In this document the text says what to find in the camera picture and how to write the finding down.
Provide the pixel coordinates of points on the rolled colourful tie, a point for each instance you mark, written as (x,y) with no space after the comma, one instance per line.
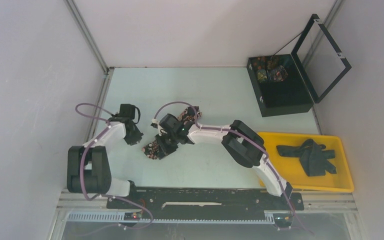
(277,74)

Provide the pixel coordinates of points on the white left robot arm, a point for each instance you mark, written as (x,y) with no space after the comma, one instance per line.
(88,168)

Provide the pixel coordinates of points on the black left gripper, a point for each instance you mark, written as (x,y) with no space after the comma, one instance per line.
(137,137)

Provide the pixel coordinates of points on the floral rose pattern tie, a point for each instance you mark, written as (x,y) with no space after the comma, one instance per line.
(191,113)

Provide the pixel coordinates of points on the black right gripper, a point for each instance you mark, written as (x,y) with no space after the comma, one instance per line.
(164,150)

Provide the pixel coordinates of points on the dark green tie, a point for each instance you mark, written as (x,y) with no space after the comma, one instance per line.
(313,157)

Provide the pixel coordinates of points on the black framed box lid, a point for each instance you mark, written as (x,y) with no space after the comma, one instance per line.
(320,61)

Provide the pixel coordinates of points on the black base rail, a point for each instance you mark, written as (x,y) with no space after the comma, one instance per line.
(212,203)

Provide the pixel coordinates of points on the black storage box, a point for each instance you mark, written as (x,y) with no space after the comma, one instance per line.
(287,97)

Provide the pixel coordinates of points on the rolled dark tie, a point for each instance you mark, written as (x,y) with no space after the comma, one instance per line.
(272,62)

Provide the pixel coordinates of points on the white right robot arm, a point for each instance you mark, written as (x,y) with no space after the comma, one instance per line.
(242,143)

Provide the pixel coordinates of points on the rolled patterned tie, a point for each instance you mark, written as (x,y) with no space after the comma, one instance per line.
(262,76)

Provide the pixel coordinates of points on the yellow plastic tray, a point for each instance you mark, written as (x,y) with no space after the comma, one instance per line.
(291,170)

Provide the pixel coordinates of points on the white cable duct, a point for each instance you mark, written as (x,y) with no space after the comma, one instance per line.
(125,217)

